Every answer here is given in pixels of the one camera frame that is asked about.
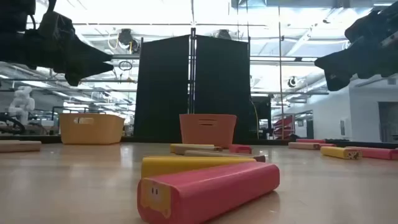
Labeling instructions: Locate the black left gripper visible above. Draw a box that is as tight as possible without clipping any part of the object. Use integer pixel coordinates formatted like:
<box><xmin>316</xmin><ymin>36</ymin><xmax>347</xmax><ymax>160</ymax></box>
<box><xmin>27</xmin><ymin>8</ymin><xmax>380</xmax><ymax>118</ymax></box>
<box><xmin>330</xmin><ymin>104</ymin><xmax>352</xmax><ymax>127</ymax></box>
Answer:
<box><xmin>0</xmin><ymin>29</ymin><xmax>115</xmax><ymax>88</ymax></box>

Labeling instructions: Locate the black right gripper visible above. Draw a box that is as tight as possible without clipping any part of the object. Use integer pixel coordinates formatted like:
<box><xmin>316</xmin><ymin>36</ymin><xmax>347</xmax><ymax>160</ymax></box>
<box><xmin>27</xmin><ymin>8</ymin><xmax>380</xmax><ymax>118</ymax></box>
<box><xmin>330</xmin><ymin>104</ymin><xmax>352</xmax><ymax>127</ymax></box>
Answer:
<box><xmin>313</xmin><ymin>30</ymin><xmax>398</xmax><ymax>92</ymax></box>

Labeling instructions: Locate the yellow plastic bin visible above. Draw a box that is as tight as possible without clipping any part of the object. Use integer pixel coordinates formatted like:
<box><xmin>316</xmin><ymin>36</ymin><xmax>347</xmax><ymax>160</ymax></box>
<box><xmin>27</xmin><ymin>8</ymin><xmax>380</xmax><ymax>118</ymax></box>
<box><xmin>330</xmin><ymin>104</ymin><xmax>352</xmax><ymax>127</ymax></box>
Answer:
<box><xmin>58</xmin><ymin>112</ymin><xmax>126</xmax><ymax>146</ymax></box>

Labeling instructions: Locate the yellow block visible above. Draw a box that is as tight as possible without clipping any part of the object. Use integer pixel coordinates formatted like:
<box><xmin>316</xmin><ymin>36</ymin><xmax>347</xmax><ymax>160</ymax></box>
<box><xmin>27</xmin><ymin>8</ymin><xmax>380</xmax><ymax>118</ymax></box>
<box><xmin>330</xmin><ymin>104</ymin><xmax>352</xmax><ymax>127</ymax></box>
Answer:
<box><xmin>169</xmin><ymin>143</ymin><xmax>216</xmax><ymax>154</ymax></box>
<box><xmin>320</xmin><ymin>146</ymin><xmax>363</xmax><ymax>161</ymax></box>
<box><xmin>141</xmin><ymin>155</ymin><xmax>257</xmax><ymax>180</ymax></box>

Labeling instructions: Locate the thin vertical metal pole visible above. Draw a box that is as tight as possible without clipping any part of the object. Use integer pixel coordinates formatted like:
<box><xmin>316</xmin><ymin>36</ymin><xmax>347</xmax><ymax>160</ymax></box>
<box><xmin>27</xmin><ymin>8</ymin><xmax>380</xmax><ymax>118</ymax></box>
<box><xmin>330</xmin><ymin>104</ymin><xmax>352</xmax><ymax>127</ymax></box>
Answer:
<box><xmin>277</xmin><ymin>6</ymin><xmax>285</xmax><ymax>140</ymax></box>

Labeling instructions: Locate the red shelf rack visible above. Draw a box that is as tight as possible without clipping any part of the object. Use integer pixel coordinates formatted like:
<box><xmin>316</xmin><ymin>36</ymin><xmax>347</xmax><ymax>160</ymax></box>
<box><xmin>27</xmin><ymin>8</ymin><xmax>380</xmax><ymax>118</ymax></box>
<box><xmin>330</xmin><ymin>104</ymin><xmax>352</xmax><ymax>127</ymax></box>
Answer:
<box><xmin>272</xmin><ymin>115</ymin><xmax>295</xmax><ymax>140</ymax></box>

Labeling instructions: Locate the white humanoid robot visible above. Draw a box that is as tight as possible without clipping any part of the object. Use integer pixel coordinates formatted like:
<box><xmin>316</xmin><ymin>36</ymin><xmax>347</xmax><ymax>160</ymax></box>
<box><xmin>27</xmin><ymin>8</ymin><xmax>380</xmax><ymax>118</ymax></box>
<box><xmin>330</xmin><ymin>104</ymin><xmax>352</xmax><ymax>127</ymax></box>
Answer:
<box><xmin>7</xmin><ymin>85</ymin><xmax>36</xmax><ymax>126</ymax></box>

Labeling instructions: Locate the black folding partition screen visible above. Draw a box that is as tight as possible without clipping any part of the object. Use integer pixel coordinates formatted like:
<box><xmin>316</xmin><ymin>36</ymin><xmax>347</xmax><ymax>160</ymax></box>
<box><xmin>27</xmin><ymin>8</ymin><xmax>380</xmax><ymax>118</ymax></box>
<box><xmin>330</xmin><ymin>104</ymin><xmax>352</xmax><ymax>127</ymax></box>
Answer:
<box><xmin>133</xmin><ymin>27</ymin><xmax>252</xmax><ymax>144</ymax></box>

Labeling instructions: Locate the black cabinet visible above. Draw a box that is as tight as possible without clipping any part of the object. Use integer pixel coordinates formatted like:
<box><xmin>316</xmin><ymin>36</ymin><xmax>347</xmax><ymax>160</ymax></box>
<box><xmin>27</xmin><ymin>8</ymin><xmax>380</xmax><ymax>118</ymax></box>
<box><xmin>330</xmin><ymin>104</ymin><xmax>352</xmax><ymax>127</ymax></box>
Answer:
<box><xmin>250</xmin><ymin>95</ymin><xmax>272</xmax><ymax>140</ymax></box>

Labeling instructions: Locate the orange plastic bin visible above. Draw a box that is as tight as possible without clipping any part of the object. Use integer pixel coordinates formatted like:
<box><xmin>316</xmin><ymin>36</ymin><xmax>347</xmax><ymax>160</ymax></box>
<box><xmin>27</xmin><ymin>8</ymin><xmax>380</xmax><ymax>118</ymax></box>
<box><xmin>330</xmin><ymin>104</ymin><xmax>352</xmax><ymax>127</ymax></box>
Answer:
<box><xmin>178</xmin><ymin>113</ymin><xmax>238</xmax><ymax>149</ymax></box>

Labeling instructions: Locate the hanging black cable loop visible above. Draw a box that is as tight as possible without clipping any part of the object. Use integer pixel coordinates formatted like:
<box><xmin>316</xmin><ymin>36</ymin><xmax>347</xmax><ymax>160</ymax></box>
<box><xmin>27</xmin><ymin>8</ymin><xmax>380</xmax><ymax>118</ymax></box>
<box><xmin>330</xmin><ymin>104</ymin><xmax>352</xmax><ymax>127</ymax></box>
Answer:
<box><xmin>118</xmin><ymin>60</ymin><xmax>134</xmax><ymax>72</ymax></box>

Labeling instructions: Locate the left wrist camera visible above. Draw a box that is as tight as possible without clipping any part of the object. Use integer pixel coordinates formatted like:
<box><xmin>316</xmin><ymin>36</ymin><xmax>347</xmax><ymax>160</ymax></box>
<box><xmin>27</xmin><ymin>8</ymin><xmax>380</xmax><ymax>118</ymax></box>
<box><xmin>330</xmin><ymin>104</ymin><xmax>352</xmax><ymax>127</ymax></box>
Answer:
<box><xmin>37</xmin><ymin>10</ymin><xmax>76</xmax><ymax>43</ymax></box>

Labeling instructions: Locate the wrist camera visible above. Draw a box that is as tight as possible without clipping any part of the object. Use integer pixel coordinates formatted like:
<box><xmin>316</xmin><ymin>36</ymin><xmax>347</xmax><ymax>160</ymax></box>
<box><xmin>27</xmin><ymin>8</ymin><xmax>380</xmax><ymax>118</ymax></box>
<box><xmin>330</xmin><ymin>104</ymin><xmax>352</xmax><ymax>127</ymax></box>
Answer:
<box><xmin>344</xmin><ymin>14</ymin><xmax>385</xmax><ymax>44</ymax></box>
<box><xmin>37</xmin><ymin>10</ymin><xmax>76</xmax><ymax>43</ymax></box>

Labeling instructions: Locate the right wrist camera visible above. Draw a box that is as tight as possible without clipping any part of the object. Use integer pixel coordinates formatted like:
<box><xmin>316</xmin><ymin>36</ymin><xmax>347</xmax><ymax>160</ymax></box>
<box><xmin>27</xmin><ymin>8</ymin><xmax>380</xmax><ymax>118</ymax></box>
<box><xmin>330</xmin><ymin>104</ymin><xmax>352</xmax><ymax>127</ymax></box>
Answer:
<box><xmin>344</xmin><ymin>14</ymin><xmax>385</xmax><ymax>44</ymax></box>

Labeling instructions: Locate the yellow extension cord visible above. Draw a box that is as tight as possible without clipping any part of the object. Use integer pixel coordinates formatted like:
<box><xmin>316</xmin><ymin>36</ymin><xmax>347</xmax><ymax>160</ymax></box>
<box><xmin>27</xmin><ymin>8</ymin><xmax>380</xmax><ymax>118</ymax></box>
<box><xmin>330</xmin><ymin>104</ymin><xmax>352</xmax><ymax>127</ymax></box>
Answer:
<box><xmin>251</xmin><ymin>99</ymin><xmax>261</xmax><ymax>139</ymax></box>

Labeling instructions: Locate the black table frame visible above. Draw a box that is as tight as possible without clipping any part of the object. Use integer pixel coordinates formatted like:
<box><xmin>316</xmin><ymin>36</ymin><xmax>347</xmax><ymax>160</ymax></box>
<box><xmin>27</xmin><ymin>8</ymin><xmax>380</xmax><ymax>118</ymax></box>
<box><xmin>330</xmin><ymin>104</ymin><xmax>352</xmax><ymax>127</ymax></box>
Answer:
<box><xmin>0</xmin><ymin>134</ymin><xmax>398</xmax><ymax>149</ymax></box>

